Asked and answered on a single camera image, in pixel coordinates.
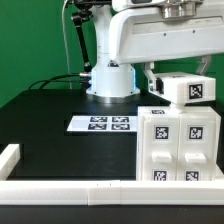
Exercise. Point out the small white cabinet top box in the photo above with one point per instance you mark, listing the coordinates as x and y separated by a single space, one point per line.
182 88

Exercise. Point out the white fence bar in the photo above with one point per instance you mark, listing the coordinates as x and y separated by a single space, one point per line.
219 175
93 193
8 160

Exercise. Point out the white cabinet door panel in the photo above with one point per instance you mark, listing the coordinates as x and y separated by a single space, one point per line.
161 149

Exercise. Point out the white cabinet body box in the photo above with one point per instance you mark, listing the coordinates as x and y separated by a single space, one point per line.
146 112

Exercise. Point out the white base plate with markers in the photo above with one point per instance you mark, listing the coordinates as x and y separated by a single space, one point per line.
103 124

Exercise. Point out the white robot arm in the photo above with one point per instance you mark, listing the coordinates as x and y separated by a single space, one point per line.
168 8

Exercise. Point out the white right fence bar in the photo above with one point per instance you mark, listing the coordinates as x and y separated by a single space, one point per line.
219 175

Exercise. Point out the white front fence bar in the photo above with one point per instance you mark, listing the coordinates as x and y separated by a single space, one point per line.
93 193

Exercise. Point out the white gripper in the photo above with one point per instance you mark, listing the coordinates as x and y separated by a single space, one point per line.
143 35

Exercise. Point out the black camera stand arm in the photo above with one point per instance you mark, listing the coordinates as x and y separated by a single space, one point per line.
81 33

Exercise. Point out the white left fence bar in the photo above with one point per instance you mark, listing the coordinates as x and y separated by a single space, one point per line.
8 160

